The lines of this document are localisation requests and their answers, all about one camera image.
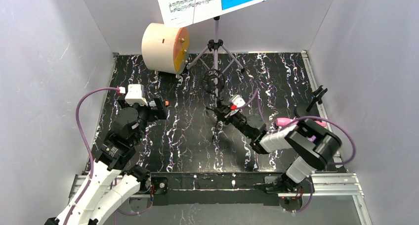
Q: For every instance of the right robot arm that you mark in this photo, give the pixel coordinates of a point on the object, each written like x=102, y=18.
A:
x=314, y=144

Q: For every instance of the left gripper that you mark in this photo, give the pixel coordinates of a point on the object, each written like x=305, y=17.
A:
x=158, y=109

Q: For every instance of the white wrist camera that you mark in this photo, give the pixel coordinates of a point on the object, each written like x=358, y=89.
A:
x=132, y=95
x=236, y=102

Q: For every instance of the pink microphone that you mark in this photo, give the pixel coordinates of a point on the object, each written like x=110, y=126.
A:
x=280, y=122

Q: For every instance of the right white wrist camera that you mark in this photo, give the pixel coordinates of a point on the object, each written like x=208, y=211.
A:
x=236, y=102

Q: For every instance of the white sheet music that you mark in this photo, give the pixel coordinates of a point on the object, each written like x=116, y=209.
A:
x=182, y=13

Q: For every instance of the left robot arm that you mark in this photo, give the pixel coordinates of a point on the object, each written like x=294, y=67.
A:
x=109, y=184

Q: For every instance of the black tripod mic stand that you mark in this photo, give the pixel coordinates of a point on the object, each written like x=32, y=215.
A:
x=213, y=83

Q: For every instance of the silver tripod music stand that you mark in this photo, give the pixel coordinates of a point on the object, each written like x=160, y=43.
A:
x=213, y=46

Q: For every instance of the black round-base mic stand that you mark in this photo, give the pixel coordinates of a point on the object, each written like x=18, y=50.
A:
x=305, y=109

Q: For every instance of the cream and orange drum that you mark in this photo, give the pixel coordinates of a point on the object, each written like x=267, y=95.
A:
x=165, y=49

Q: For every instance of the aluminium frame rail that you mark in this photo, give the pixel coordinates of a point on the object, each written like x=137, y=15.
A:
x=246, y=187

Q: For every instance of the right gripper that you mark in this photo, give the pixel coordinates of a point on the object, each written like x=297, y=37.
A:
x=223, y=111

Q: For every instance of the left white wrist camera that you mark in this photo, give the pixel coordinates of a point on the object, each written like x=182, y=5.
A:
x=132, y=95

